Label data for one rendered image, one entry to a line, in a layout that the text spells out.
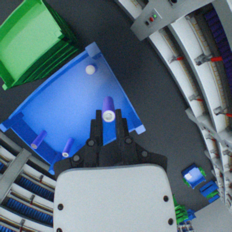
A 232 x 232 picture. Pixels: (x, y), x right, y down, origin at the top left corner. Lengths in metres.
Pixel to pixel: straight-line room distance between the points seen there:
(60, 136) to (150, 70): 0.61
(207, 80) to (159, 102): 0.39
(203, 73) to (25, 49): 0.69
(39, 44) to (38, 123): 0.29
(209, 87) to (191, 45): 0.19
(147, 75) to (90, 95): 0.50
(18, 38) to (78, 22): 0.33
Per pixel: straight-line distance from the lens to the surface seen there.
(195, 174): 1.72
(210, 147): 1.24
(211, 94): 0.56
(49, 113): 0.33
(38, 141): 0.34
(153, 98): 0.77
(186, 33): 0.44
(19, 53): 0.55
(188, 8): 0.35
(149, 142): 0.96
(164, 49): 0.61
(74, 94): 0.29
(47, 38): 0.49
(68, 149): 0.32
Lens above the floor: 0.67
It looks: 64 degrees down
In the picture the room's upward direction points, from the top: 168 degrees clockwise
